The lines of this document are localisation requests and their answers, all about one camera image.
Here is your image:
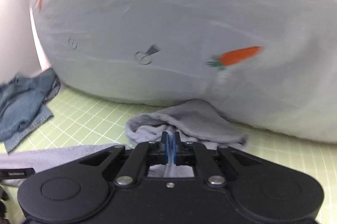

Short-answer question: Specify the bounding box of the white partition board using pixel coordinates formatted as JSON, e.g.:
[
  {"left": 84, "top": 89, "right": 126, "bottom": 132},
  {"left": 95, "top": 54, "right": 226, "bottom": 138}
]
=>
[{"left": 1, "top": 0, "right": 50, "bottom": 83}]

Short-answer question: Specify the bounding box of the grey zip hoodie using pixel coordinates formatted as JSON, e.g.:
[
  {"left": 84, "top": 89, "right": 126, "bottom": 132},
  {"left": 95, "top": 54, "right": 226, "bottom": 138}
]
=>
[{"left": 1, "top": 100, "right": 248, "bottom": 173}]

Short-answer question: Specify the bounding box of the green grid cutting mat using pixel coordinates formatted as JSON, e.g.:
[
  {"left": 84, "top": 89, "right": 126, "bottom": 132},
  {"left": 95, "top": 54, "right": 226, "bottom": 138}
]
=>
[{"left": 16, "top": 88, "right": 337, "bottom": 223}]

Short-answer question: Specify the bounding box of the blue denim jacket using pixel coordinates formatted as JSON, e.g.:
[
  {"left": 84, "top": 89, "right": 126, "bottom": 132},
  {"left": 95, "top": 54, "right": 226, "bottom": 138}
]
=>
[{"left": 1, "top": 68, "right": 60, "bottom": 153}]

